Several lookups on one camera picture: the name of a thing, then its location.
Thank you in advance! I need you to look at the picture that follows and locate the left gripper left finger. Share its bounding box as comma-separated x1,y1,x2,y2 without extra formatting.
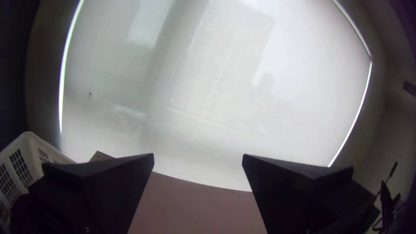
10,153,155,234

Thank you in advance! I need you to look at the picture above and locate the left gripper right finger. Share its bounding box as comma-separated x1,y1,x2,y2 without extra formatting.
241,153,381,234

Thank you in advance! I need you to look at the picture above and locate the white laundry basket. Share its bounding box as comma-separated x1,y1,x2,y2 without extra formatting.
0,131,77,225

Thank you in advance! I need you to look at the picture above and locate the black tripod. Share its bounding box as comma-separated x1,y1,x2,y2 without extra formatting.
371,160,404,233

